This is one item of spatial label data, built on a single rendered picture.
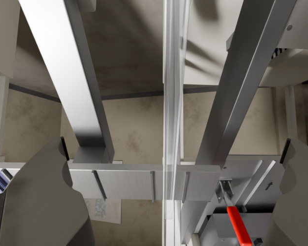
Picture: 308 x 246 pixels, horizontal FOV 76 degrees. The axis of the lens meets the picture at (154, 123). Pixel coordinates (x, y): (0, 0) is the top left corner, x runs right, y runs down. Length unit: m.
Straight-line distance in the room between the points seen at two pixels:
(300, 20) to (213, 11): 0.34
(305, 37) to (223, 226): 0.35
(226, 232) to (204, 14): 0.50
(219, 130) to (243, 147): 2.84
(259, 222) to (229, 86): 0.31
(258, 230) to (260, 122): 2.75
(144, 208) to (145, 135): 1.18
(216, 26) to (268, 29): 0.41
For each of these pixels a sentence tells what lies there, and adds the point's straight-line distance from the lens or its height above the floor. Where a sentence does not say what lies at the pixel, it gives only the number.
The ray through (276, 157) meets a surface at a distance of 0.39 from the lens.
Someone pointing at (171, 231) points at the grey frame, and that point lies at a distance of 0.60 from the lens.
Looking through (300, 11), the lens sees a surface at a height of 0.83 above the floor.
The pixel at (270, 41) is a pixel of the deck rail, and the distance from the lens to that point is 0.23.
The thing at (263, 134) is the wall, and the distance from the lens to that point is 3.18.
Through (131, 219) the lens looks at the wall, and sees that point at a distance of 3.64.
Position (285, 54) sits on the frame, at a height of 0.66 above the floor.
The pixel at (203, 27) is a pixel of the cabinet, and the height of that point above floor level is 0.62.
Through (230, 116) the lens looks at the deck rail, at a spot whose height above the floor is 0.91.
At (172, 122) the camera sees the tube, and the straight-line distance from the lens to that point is 0.16.
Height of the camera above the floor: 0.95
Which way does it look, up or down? 7 degrees down
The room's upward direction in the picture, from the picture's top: 179 degrees counter-clockwise
